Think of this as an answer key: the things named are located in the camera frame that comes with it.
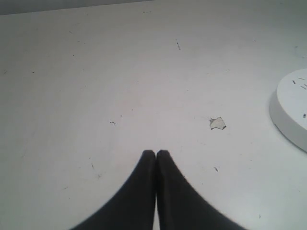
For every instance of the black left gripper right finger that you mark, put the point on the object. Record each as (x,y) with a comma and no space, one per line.
(180,207)

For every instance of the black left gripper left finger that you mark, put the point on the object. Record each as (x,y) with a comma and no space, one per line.
(133,205)

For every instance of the white desk lamp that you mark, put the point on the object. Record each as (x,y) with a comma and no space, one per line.
(288,107)

